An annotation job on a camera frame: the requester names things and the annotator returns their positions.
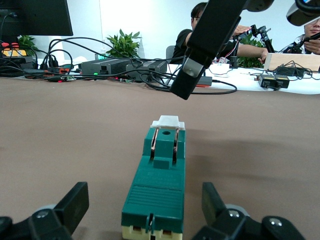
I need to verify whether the arched black cable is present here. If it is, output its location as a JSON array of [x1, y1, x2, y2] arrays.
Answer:
[[46, 36, 141, 68]]

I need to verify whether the black power adapter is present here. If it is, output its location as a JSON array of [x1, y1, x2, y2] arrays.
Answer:
[[274, 66, 306, 78]]

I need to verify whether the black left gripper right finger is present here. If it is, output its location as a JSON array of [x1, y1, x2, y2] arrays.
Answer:
[[191, 182, 306, 240]]

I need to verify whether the long black cable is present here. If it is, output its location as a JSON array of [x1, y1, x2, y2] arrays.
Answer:
[[138, 72, 238, 96]]

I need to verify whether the brown table cover sheet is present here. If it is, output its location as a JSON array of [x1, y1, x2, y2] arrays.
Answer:
[[0, 76, 320, 240]]

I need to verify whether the grey power supply box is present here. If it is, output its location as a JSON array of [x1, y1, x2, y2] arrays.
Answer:
[[125, 60, 168, 82]]

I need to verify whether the black computer monitor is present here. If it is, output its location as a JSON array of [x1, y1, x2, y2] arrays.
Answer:
[[0, 0, 74, 37]]

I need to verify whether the bare person hand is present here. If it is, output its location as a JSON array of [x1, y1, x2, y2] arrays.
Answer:
[[305, 39, 320, 55], [234, 24, 252, 35], [258, 49, 270, 65]]

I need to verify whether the grey office chair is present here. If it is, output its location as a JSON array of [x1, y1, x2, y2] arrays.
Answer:
[[166, 44, 176, 63]]

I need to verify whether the person in striped top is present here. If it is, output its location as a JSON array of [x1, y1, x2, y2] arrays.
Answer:
[[281, 18, 320, 55]]

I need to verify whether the light wooden box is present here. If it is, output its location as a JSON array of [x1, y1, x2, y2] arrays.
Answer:
[[263, 52, 320, 72]]

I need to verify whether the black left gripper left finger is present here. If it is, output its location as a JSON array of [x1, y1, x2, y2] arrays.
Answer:
[[0, 181, 90, 240]]

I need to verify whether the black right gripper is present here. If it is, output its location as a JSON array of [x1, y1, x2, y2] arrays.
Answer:
[[169, 0, 276, 101]]

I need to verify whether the black power supply box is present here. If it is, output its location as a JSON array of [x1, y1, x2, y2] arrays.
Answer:
[[80, 58, 135, 76]]

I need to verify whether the green potted plant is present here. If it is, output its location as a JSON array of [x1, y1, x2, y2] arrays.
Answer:
[[106, 28, 142, 60], [17, 34, 41, 57], [237, 37, 266, 68]]

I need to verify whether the grey box orange base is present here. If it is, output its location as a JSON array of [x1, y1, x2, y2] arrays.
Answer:
[[197, 76, 213, 88]]

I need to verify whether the yellow emergency stop box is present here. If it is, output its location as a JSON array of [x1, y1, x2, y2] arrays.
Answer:
[[0, 41, 28, 58]]

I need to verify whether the bare person forearm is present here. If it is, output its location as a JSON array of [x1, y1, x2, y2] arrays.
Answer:
[[236, 44, 262, 58]]

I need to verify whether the orange black device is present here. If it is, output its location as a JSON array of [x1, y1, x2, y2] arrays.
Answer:
[[47, 65, 73, 76]]

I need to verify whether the person in black shirt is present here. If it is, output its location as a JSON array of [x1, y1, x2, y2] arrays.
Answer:
[[170, 2, 241, 65]]

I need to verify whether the small black box yellow label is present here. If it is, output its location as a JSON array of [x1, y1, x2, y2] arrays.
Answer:
[[258, 74, 276, 88], [274, 74, 291, 90]]

